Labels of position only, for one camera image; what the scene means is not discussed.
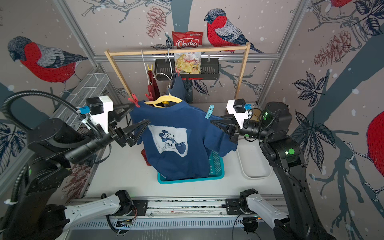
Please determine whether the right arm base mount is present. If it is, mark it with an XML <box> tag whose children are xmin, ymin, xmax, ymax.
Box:
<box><xmin>224</xmin><ymin>198</ymin><xmax>250</xmax><ymax>215</ymax></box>

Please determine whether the teal plastic basket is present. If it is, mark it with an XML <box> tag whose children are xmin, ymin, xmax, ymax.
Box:
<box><xmin>158</xmin><ymin>152</ymin><xmax>225</xmax><ymax>185</ymax></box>

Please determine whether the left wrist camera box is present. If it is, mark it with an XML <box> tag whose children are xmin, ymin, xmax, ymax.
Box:
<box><xmin>77</xmin><ymin>96</ymin><xmax>114</xmax><ymax>134</ymax></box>

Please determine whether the yellow plastic hanger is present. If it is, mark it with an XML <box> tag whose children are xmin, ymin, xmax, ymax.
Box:
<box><xmin>144</xmin><ymin>94</ymin><xmax>183</xmax><ymax>108</ymax></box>

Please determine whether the red Chuba snack bag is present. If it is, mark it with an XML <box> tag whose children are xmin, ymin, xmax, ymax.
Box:
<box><xmin>172</xmin><ymin>31</ymin><xmax>203</xmax><ymax>49</ymax></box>

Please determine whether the slate blue t-shirt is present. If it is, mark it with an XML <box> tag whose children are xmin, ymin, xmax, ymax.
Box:
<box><xmin>168</xmin><ymin>76</ymin><xmax>187</xmax><ymax>101</ymax></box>

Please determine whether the white plastic tray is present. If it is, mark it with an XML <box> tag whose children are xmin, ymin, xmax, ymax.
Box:
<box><xmin>237</xmin><ymin>139</ymin><xmax>272</xmax><ymax>180</ymax></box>

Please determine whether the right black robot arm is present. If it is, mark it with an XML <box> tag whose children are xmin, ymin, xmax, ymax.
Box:
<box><xmin>211</xmin><ymin>99</ymin><xmax>334</xmax><ymax>240</ymax></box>

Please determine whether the navy printed t-shirt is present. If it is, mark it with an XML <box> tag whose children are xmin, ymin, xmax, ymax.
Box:
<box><xmin>130</xmin><ymin>101</ymin><xmax>238</xmax><ymax>181</ymax></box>

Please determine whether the pink clothespin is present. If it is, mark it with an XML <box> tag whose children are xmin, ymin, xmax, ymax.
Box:
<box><xmin>145</xmin><ymin>93</ymin><xmax>154</xmax><ymax>101</ymax></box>

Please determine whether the black wall basket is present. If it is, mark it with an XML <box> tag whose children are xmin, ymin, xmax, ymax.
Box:
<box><xmin>155</xmin><ymin>59</ymin><xmax>220</xmax><ymax>81</ymax></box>

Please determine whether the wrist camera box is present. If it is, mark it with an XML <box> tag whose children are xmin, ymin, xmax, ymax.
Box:
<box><xmin>77</xmin><ymin>96</ymin><xmax>114</xmax><ymax>134</ymax></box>
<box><xmin>226</xmin><ymin>99</ymin><xmax>252</xmax><ymax>122</ymax></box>

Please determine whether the light blue clothespin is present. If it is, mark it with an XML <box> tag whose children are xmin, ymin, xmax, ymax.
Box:
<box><xmin>205</xmin><ymin>105</ymin><xmax>215</xmax><ymax>119</ymax></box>

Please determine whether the yellow chips bag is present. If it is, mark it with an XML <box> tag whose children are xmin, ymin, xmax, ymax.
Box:
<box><xmin>174</xmin><ymin>52</ymin><xmax>201</xmax><ymax>74</ymax></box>

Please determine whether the red clothespin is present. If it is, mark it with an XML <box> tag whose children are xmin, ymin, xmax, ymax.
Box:
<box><xmin>128</xmin><ymin>94</ymin><xmax>141</xmax><ymax>108</ymax></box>

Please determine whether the dark red t-shirt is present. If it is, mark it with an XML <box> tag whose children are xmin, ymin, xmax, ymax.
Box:
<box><xmin>148</xmin><ymin>72</ymin><xmax>161</xmax><ymax>101</ymax></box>

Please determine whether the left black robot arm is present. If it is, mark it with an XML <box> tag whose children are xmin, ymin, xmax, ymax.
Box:
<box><xmin>1</xmin><ymin>90</ymin><xmax>150</xmax><ymax>240</ymax></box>

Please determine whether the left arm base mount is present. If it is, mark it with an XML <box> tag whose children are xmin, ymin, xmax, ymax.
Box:
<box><xmin>112</xmin><ymin>200</ymin><xmax>149</xmax><ymax>217</ymax></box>

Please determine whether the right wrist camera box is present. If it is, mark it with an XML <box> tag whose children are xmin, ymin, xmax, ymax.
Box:
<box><xmin>226</xmin><ymin>99</ymin><xmax>252</xmax><ymax>122</ymax></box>

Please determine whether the white wire hanger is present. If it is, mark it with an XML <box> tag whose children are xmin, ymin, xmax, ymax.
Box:
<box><xmin>155</xmin><ymin>49</ymin><xmax>174</xmax><ymax>90</ymax></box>
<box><xmin>141</xmin><ymin>50</ymin><xmax>151</xmax><ymax>85</ymax></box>

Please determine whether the wooden clothes rack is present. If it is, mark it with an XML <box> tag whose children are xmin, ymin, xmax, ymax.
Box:
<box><xmin>104</xmin><ymin>42</ymin><xmax>252</xmax><ymax>103</ymax></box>

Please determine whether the white wire shelf basket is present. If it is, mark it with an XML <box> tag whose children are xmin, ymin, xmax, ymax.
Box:
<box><xmin>52</xmin><ymin>73</ymin><xmax>110</xmax><ymax>130</ymax></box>

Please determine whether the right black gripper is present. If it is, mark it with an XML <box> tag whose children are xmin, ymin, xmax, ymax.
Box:
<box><xmin>211</xmin><ymin>114</ymin><xmax>273</xmax><ymax>145</ymax></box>

